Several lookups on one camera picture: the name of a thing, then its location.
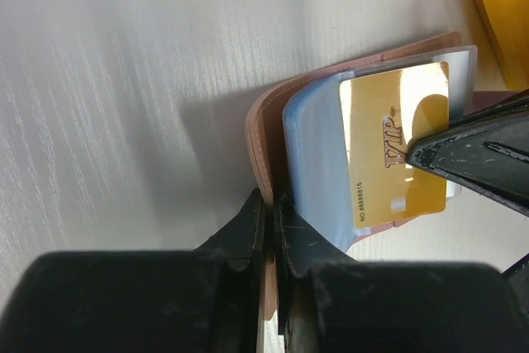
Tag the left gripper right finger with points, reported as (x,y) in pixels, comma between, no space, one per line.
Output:
(329,302)

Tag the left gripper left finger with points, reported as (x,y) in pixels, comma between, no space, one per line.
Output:
(201,300)

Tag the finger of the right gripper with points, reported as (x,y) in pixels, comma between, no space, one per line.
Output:
(485,151)

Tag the gold credit card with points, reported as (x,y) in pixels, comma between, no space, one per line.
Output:
(383,114)

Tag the yellow plastic bin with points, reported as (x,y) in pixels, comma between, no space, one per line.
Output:
(506,23)

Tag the tan leather card holder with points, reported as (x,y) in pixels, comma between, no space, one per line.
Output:
(295,133)

